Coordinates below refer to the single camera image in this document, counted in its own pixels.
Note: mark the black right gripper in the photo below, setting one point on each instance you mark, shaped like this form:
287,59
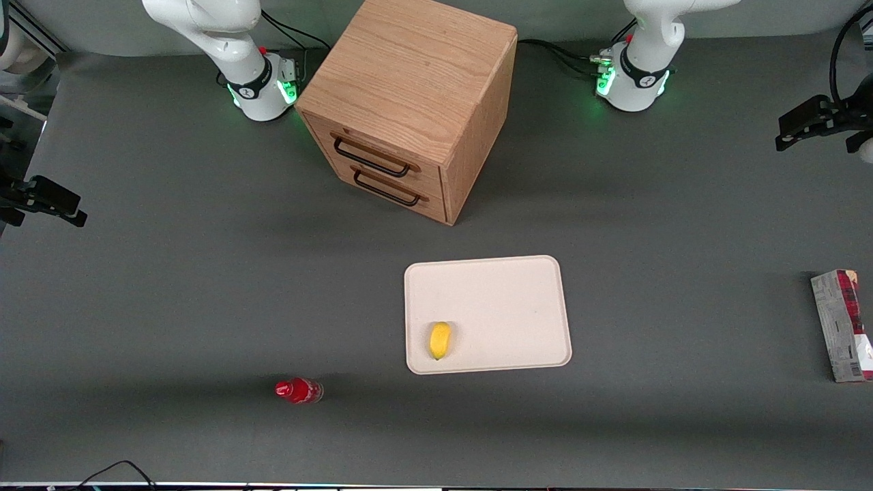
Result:
19,193

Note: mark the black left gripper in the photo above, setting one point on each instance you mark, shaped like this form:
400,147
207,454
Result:
840,114

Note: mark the red cookie box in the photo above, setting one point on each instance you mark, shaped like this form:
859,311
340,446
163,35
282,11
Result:
842,327

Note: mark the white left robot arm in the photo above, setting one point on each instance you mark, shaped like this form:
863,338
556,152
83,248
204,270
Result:
644,61

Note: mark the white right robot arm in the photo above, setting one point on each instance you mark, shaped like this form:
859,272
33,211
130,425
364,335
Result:
225,41

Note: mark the beige rectangular tray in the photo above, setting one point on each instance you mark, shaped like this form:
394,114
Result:
498,307

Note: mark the red capped bottle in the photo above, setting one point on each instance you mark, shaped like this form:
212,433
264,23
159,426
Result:
299,391

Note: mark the wooden drawer front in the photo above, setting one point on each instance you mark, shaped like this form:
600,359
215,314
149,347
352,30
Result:
416,187
382,146

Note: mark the wooden drawer cabinet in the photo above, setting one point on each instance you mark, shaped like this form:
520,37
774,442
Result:
409,68

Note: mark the yellow lemon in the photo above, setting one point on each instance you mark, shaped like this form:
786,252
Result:
440,339

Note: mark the aluminium frame rail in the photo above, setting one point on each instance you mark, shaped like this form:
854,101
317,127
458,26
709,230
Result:
34,27

